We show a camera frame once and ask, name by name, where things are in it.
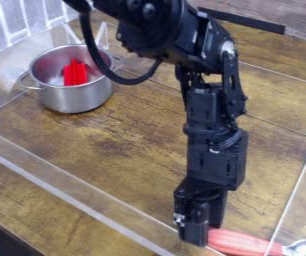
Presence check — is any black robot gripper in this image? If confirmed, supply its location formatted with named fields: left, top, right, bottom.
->
left=173, top=129, right=248, bottom=247

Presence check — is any red block object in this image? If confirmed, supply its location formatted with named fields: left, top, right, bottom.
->
left=63, top=59, right=87, bottom=86

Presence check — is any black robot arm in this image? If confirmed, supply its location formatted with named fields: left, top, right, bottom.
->
left=62, top=0, right=248, bottom=247

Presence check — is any silver metal pot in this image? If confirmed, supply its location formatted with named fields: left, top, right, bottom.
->
left=18, top=44, right=113, bottom=114

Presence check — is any clear acrylic barrier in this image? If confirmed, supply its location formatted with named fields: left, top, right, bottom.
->
left=0, top=114, right=306, bottom=256

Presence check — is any red handled metal spoon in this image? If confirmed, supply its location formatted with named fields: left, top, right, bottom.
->
left=208, top=229, right=306, bottom=256

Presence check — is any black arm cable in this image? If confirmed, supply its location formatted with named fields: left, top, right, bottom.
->
left=78, top=13, right=164, bottom=86

